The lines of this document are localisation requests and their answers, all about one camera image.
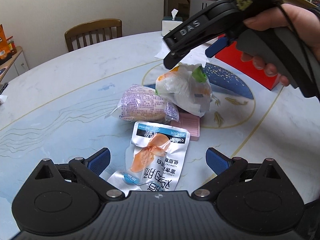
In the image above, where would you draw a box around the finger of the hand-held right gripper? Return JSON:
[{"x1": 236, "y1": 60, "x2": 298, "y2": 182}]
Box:
[
  {"x1": 164, "y1": 30, "x2": 229, "y2": 70},
  {"x1": 205, "y1": 35, "x2": 240, "y2": 58}
]

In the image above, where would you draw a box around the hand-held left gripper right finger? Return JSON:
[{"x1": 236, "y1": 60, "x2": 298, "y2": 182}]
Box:
[{"x1": 191, "y1": 147, "x2": 286, "y2": 200}]

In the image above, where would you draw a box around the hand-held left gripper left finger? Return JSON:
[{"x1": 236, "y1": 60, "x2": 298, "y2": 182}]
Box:
[{"x1": 29, "y1": 147, "x2": 125, "y2": 200}]

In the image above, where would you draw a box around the red cardboard box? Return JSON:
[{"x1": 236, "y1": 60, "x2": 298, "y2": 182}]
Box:
[{"x1": 215, "y1": 36, "x2": 282, "y2": 91}]

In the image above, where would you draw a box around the white green plastic bag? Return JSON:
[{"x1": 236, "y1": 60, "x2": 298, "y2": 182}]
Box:
[{"x1": 155, "y1": 64, "x2": 213, "y2": 117}]

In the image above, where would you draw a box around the silver chicken breast packet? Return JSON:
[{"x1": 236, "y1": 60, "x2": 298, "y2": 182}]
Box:
[{"x1": 125, "y1": 121, "x2": 191, "y2": 192}]

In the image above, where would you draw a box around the white blue patterned desktop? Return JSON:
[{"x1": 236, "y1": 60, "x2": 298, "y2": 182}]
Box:
[{"x1": 0, "y1": 30, "x2": 320, "y2": 205}]

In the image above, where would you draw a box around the person's right hand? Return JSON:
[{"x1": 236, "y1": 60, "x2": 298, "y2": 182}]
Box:
[{"x1": 241, "y1": 4, "x2": 320, "y2": 87}]

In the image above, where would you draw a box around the white floor cabinet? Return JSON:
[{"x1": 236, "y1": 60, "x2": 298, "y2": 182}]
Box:
[{"x1": 190, "y1": 0, "x2": 217, "y2": 21}]

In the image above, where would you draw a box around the small silver blue-label packet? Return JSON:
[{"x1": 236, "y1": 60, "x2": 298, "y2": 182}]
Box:
[{"x1": 107, "y1": 170, "x2": 143, "y2": 193}]

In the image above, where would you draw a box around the white green tissue box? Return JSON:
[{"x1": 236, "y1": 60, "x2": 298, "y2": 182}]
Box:
[{"x1": 161, "y1": 9, "x2": 184, "y2": 37}]

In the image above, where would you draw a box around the pink box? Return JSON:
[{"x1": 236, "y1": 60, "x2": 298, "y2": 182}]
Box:
[{"x1": 170, "y1": 112, "x2": 201, "y2": 142}]

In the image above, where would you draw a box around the purple snack packet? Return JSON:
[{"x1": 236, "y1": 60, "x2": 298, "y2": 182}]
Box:
[{"x1": 111, "y1": 84, "x2": 180, "y2": 124}]

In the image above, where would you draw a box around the brown wooden chair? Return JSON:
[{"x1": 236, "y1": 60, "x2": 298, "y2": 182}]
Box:
[{"x1": 64, "y1": 19, "x2": 123, "y2": 53}]

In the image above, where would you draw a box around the white wooden sideboard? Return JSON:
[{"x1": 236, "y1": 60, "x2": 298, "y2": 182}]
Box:
[{"x1": 0, "y1": 45, "x2": 29, "y2": 83}]

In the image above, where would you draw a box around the red lid jar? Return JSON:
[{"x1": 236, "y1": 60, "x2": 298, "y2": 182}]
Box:
[{"x1": 6, "y1": 37, "x2": 17, "y2": 55}]

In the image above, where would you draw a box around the orange snack bag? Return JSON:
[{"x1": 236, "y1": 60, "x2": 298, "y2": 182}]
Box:
[{"x1": 0, "y1": 24, "x2": 10, "y2": 64}]

